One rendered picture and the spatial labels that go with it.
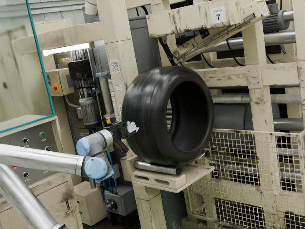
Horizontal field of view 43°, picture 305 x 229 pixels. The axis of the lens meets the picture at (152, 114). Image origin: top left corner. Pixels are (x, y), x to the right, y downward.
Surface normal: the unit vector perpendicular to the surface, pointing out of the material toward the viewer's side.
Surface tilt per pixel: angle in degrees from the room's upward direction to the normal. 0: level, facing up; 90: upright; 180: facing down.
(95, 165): 73
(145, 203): 90
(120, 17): 90
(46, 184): 90
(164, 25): 90
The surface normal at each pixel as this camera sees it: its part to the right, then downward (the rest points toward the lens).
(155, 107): -0.02, -0.11
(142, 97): -0.64, -0.37
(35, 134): 0.72, 0.02
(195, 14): -0.68, 0.27
